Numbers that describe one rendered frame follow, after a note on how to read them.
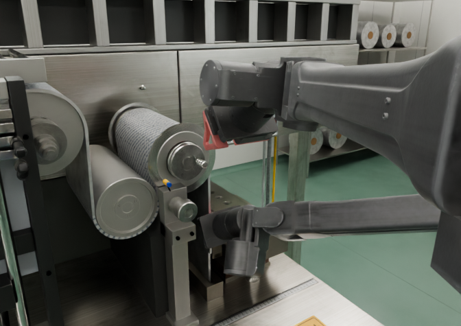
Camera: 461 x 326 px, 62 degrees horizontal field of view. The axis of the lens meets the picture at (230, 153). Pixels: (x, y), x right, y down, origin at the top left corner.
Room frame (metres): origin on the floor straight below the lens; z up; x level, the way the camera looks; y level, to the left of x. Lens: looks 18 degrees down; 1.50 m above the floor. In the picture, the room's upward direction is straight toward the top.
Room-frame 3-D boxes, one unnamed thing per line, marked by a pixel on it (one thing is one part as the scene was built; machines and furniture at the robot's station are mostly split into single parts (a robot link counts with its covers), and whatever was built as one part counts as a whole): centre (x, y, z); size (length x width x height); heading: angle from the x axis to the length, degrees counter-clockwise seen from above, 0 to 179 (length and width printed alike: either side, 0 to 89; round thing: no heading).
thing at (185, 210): (0.65, 0.08, 1.18); 0.04 x 0.02 x 0.04; 123
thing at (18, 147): (0.44, 0.25, 1.37); 0.05 x 0.01 x 0.01; 33
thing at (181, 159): (0.72, 0.09, 1.25); 0.07 x 0.02 x 0.07; 123
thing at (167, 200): (0.68, 0.10, 1.05); 0.06 x 0.05 x 0.31; 33
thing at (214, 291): (0.87, 0.11, 0.92); 0.28 x 0.04 x 0.04; 33
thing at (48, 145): (0.53, 0.26, 1.34); 0.06 x 0.03 x 0.03; 33
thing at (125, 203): (0.77, 0.26, 1.18); 0.26 x 0.12 x 0.12; 33
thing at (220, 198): (0.96, 0.03, 1.00); 0.40 x 0.16 x 0.06; 33
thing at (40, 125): (0.58, 0.29, 1.34); 0.06 x 0.06 x 0.06; 33
